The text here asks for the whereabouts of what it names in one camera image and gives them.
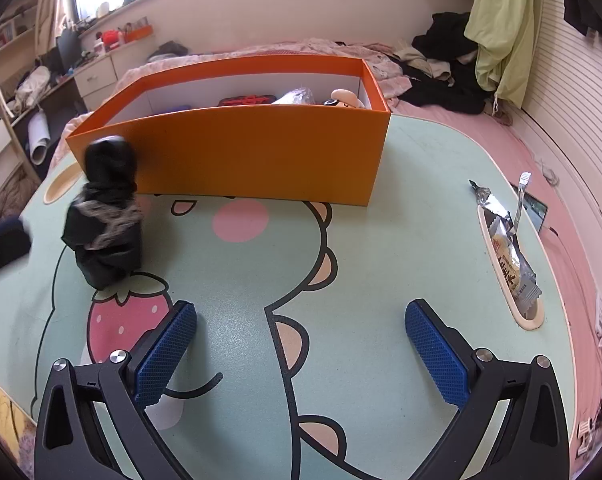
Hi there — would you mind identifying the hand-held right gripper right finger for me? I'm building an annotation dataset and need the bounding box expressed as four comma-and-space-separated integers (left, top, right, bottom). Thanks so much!
405, 299, 571, 480

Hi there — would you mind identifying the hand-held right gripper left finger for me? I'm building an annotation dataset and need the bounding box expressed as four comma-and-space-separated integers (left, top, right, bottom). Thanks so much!
33, 300, 198, 480

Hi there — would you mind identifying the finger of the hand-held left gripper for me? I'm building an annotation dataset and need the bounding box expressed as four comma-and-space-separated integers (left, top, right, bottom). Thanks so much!
0, 215, 33, 288

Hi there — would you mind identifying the black lace cloth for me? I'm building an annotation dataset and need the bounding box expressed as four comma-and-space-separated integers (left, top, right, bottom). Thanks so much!
62, 135, 144, 291

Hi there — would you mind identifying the orange cardboard box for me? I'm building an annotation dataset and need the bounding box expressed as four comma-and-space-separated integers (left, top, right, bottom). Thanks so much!
65, 56, 392, 207

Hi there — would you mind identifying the dark red resin block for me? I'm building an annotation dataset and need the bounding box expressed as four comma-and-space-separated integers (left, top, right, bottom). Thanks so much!
217, 92, 277, 107

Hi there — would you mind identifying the cream toy figure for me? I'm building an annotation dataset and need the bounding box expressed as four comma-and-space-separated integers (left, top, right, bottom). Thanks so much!
323, 88, 366, 109

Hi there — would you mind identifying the bubble wrap roll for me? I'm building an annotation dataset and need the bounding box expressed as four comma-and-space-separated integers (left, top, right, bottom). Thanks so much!
271, 87, 316, 107

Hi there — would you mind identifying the green cartoon desktop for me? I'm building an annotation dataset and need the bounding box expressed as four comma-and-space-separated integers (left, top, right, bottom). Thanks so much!
0, 112, 577, 480

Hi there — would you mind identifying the silver snack packet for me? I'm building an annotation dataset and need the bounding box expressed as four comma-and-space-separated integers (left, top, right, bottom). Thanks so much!
468, 179, 542, 313

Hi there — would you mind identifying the rolled white paper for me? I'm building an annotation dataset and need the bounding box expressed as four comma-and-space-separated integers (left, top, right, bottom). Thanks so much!
27, 110, 49, 165

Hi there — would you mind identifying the black smartphone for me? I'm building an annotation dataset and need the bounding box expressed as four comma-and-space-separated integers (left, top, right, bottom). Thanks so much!
514, 185, 549, 235

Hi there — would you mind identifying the white plastic stick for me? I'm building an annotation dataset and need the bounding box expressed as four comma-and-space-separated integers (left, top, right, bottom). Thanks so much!
511, 171, 532, 235

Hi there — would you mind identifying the white drawer cabinet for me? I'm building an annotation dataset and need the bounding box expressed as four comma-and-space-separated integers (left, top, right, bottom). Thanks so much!
75, 52, 119, 98

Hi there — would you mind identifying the black monitor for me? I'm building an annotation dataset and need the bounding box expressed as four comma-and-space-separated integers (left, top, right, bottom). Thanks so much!
56, 27, 83, 73

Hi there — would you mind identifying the pink bed sheet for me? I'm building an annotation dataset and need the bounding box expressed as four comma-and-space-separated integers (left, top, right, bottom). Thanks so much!
391, 95, 602, 411

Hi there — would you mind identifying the beige curtain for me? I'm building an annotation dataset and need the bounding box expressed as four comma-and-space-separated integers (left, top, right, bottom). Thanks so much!
35, 0, 74, 56

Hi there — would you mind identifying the beige garment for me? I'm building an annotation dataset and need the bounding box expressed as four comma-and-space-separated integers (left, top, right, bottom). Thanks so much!
393, 45, 454, 83

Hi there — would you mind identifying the black clothes pile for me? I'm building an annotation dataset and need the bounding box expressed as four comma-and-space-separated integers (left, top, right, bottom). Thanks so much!
396, 11, 497, 116

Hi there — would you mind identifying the pink floral quilt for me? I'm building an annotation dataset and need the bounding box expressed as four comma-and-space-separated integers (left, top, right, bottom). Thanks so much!
146, 37, 417, 101

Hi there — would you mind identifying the light green hanging cloth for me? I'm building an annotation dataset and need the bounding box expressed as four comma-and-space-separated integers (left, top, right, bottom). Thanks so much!
464, 0, 549, 107

